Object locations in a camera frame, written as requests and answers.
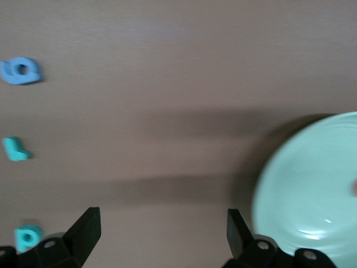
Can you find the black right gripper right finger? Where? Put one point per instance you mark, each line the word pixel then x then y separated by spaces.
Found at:
pixel 242 245

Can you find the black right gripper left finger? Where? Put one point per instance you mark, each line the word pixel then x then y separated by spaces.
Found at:
pixel 83 240

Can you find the teal letter d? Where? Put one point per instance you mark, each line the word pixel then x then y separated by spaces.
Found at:
pixel 20 243

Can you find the teal letter r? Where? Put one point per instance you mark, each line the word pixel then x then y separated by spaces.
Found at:
pixel 16 153

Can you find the pale green plate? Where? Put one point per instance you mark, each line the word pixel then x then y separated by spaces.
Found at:
pixel 306 181

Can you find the blue letter g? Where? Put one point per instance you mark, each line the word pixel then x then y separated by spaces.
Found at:
pixel 33 78

